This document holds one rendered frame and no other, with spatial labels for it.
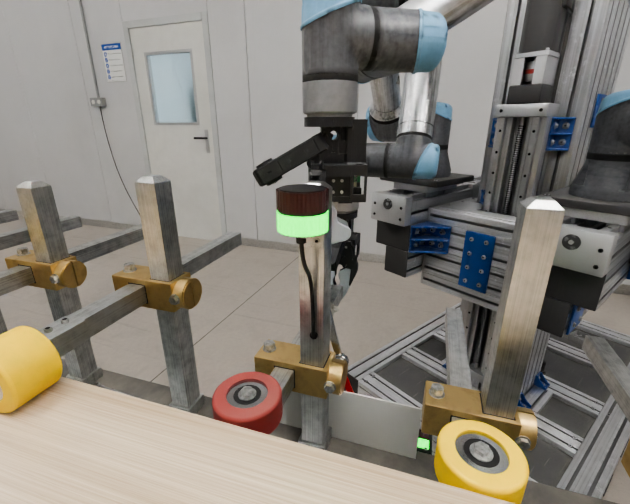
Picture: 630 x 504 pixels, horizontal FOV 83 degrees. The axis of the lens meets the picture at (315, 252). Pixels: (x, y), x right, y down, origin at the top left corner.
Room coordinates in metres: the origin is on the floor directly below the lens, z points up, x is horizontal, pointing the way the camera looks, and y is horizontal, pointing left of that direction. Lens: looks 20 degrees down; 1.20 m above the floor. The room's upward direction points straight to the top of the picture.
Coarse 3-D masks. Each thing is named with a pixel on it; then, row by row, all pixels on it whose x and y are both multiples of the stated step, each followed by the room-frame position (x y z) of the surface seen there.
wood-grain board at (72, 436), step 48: (0, 432) 0.28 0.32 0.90; (48, 432) 0.28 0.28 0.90; (96, 432) 0.28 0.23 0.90; (144, 432) 0.28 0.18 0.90; (192, 432) 0.28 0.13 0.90; (240, 432) 0.28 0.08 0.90; (0, 480) 0.23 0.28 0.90; (48, 480) 0.23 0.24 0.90; (96, 480) 0.23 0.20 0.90; (144, 480) 0.23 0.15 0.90; (192, 480) 0.23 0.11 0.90; (240, 480) 0.23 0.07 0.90; (288, 480) 0.23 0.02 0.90; (336, 480) 0.23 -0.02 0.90; (384, 480) 0.23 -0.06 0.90
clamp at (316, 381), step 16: (272, 352) 0.46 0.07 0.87; (288, 352) 0.46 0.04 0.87; (256, 368) 0.45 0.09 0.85; (272, 368) 0.44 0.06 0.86; (288, 368) 0.43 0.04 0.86; (304, 368) 0.42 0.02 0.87; (320, 368) 0.42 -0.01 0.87; (336, 368) 0.42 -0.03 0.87; (304, 384) 0.42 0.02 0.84; (320, 384) 0.41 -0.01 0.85; (336, 384) 0.41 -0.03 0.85
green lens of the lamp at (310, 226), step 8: (280, 216) 0.38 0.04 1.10; (288, 216) 0.37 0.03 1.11; (312, 216) 0.37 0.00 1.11; (320, 216) 0.38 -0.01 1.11; (328, 216) 0.39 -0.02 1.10; (280, 224) 0.38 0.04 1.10; (288, 224) 0.37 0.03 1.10; (296, 224) 0.37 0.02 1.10; (304, 224) 0.37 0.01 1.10; (312, 224) 0.37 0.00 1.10; (320, 224) 0.38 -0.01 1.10; (328, 224) 0.40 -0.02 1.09; (280, 232) 0.38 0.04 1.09; (288, 232) 0.37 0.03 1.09; (296, 232) 0.37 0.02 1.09; (304, 232) 0.37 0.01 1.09; (312, 232) 0.37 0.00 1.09; (320, 232) 0.38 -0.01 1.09
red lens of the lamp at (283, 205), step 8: (280, 192) 0.38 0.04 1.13; (320, 192) 0.38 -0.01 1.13; (328, 192) 0.39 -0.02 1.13; (280, 200) 0.38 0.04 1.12; (288, 200) 0.37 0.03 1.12; (296, 200) 0.37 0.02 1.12; (304, 200) 0.37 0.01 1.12; (312, 200) 0.37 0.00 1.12; (320, 200) 0.38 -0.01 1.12; (328, 200) 0.39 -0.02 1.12; (280, 208) 0.38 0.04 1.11; (288, 208) 0.37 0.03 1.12; (296, 208) 0.37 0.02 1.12; (304, 208) 0.37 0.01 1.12; (312, 208) 0.37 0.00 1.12; (320, 208) 0.38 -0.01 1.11; (328, 208) 0.39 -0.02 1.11
